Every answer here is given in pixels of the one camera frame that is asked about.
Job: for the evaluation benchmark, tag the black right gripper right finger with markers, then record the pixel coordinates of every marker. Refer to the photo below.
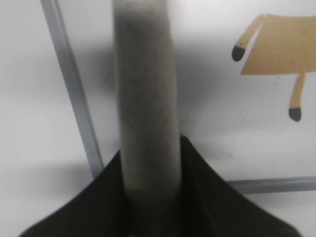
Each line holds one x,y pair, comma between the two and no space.
212,208

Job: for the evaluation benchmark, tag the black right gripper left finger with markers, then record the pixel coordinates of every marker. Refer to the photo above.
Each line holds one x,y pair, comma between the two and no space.
100,210

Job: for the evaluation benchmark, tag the speckled white knife handle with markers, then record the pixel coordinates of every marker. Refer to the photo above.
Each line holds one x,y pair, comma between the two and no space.
147,98

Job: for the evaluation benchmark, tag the white grey-rimmed cutting board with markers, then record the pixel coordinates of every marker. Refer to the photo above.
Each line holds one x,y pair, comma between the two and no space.
239,123

